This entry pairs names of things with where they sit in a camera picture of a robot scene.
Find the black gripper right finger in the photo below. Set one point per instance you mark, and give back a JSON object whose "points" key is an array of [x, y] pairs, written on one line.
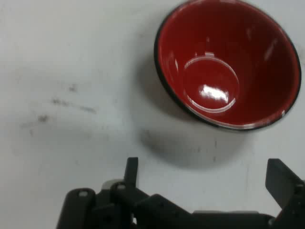
{"points": [[283, 181]]}

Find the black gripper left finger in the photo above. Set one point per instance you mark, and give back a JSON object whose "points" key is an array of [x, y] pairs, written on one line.
{"points": [[124, 205]]}

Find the red bowl with black rim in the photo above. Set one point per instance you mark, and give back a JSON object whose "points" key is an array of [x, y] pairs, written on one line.
{"points": [[226, 71]]}

